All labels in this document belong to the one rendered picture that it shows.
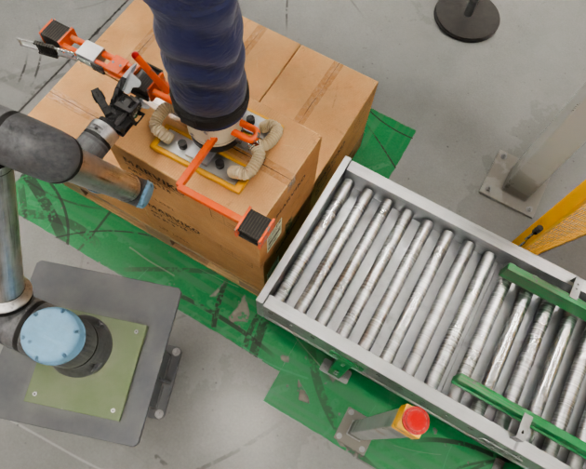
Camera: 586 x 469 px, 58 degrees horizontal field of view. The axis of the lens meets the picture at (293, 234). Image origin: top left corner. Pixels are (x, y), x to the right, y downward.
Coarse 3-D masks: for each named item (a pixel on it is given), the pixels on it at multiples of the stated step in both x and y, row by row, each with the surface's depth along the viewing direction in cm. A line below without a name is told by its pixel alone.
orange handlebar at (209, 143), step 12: (72, 36) 170; (72, 48) 169; (96, 60) 167; (120, 60) 167; (108, 72) 167; (120, 72) 166; (168, 84) 165; (156, 96) 164; (168, 96) 163; (240, 120) 161; (240, 132) 159; (204, 144) 157; (204, 156) 157; (192, 168) 154; (180, 180) 153; (180, 192) 152; (192, 192) 151; (204, 204) 151; (216, 204) 150; (228, 216) 149; (240, 216) 149
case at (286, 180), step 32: (288, 128) 177; (128, 160) 178; (160, 160) 171; (288, 160) 173; (160, 192) 189; (224, 192) 168; (256, 192) 168; (288, 192) 175; (192, 224) 202; (224, 224) 179; (288, 224) 205; (256, 256) 189
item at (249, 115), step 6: (246, 114) 175; (252, 114) 176; (258, 114) 176; (246, 120) 172; (252, 120) 172; (258, 120) 175; (258, 126) 174; (282, 126) 175; (246, 132) 173; (252, 132) 173
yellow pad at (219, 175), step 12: (180, 132) 173; (156, 144) 170; (168, 144) 170; (180, 144) 167; (168, 156) 170; (180, 156) 169; (216, 156) 169; (228, 156) 170; (204, 168) 167; (216, 168) 167; (216, 180) 167; (228, 180) 166; (240, 192) 166
